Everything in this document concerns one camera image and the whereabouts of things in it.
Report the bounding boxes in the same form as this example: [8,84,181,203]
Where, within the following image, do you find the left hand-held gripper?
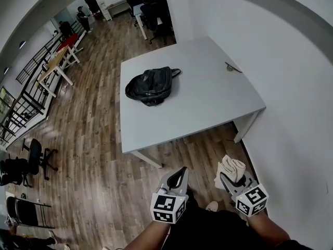
[150,166,190,226]

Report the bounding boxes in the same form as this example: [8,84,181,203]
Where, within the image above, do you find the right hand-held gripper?
[219,173,270,217]

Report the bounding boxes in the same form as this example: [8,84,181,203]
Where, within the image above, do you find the beige cloth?
[213,154,247,190]

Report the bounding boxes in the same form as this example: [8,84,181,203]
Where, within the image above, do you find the black leather backpack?
[125,66,182,107]

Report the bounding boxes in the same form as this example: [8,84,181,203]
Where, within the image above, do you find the person's left forearm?
[124,218,173,250]

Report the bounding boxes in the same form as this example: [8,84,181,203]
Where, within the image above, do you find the person's right forearm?
[245,211,291,246]

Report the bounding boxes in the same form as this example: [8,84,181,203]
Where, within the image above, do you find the person's white shoe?
[206,201,220,213]

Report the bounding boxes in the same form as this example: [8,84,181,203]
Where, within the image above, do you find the white table leg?
[129,149,164,169]
[233,110,261,144]

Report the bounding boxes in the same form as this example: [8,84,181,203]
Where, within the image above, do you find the person's black trousers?
[160,189,263,250]

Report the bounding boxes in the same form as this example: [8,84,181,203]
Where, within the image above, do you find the person's black sleeve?
[274,239,326,250]

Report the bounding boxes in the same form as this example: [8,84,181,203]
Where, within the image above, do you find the small metal tool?
[224,61,244,74]

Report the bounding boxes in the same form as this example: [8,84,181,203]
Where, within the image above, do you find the black office chair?
[21,138,59,181]
[0,158,32,188]
[126,0,144,27]
[139,0,175,45]

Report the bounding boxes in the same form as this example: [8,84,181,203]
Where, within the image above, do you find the black folding chair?
[6,196,56,229]

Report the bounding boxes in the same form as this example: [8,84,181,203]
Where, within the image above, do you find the white desk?
[132,4,163,41]
[105,0,131,21]

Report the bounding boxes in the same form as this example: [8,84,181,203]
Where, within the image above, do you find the wooden top table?
[37,45,74,98]

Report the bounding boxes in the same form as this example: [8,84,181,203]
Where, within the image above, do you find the black metal railing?
[0,21,79,151]

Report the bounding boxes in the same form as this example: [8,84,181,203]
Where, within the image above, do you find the red top table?
[55,33,84,65]

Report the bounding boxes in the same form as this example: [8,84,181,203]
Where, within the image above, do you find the green framed picture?
[0,85,16,115]

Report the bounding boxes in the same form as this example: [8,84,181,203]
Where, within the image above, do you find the dark door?
[82,0,101,15]

